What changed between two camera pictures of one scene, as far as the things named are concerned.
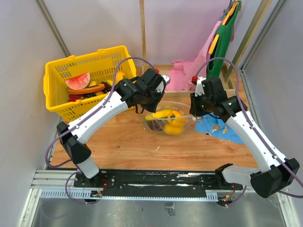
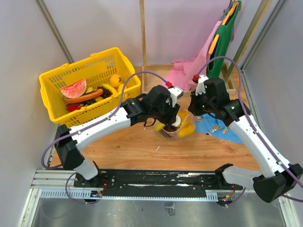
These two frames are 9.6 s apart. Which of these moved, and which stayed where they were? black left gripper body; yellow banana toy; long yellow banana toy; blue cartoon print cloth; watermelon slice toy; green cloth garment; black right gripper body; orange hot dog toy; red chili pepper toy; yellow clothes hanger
Moved: yellow banana toy; watermelon slice toy; orange hot dog toy; long yellow banana toy; black left gripper body; red chili pepper toy
Stayed: black right gripper body; green cloth garment; blue cartoon print cloth; yellow clothes hanger
